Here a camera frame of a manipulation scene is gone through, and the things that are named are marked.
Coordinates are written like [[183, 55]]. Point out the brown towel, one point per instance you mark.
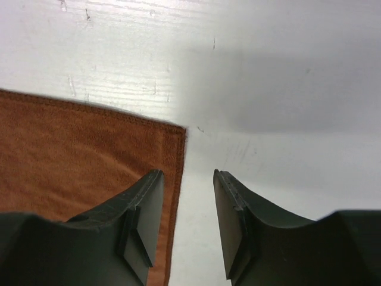
[[60, 158]]

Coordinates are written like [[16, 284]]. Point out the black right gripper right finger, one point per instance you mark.
[[264, 244]]

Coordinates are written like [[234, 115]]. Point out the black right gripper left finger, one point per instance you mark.
[[113, 243]]

